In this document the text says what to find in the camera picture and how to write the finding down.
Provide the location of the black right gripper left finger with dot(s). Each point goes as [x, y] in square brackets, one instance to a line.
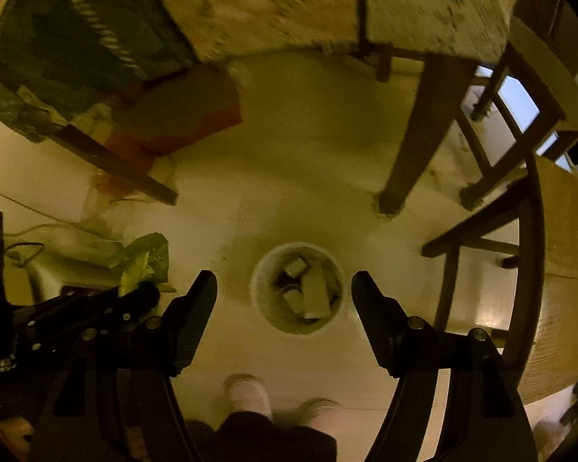
[183, 326]

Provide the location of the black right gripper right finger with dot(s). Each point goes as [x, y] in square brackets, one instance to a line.
[484, 418]

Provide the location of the yellow green wrapper trash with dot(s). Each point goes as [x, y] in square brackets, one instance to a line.
[144, 259]

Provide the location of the white round trash bin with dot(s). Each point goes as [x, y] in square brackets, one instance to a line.
[298, 289]

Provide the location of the dark wooden folding stool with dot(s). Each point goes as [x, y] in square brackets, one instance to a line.
[531, 69]

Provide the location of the patchwork patterned tablecloth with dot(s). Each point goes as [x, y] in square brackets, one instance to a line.
[58, 58]

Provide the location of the wooden table leg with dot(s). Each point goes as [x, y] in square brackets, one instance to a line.
[445, 80]

